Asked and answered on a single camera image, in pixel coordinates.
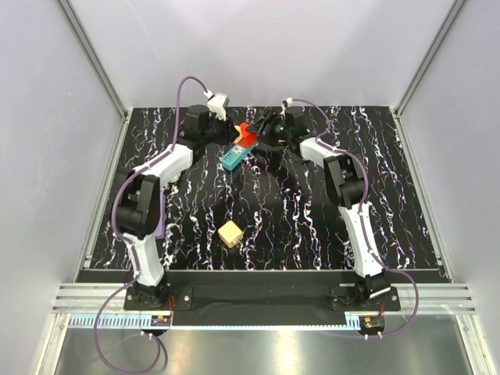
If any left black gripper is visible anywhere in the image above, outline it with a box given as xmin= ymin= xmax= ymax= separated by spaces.
xmin=202 ymin=110 xmax=239 ymax=146

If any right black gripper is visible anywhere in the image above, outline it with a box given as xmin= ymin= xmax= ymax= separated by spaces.
xmin=245 ymin=110 xmax=291 ymax=149

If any red cube socket adapter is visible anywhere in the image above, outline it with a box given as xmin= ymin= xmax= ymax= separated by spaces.
xmin=237 ymin=123 xmax=257 ymax=148

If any teal power strip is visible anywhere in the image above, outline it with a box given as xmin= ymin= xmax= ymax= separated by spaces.
xmin=220 ymin=142 xmax=257 ymax=171

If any beige cube plug adapter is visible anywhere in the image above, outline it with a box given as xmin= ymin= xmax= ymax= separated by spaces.
xmin=217 ymin=220 xmax=243 ymax=248

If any purple power strip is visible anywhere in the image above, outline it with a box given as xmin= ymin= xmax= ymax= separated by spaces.
xmin=154 ymin=191 xmax=166 ymax=240

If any yellow cube plug adapter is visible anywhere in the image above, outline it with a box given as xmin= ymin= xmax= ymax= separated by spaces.
xmin=234 ymin=131 xmax=243 ymax=144

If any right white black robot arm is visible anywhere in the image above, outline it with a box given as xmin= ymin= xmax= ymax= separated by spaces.
xmin=244 ymin=107 xmax=391 ymax=310

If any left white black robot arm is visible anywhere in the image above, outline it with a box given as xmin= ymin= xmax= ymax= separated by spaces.
xmin=111 ymin=99 xmax=238 ymax=309

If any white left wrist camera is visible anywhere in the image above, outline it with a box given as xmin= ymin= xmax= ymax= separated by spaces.
xmin=205 ymin=91 xmax=230 ymax=121

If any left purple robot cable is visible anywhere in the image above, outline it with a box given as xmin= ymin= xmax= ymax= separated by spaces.
xmin=92 ymin=76 xmax=214 ymax=372

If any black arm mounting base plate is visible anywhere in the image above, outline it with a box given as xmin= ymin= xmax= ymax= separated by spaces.
xmin=76 ymin=269 xmax=448 ymax=327

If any left aluminium frame post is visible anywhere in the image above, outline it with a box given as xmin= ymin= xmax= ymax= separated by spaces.
xmin=55 ymin=0 xmax=128 ymax=120

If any aluminium frame post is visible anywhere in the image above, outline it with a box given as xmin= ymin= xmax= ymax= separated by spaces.
xmin=55 ymin=0 xmax=128 ymax=120
xmin=395 ymin=0 xmax=469 ymax=116

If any right aluminium frame post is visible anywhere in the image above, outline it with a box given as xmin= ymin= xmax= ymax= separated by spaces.
xmin=395 ymin=0 xmax=469 ymax=116

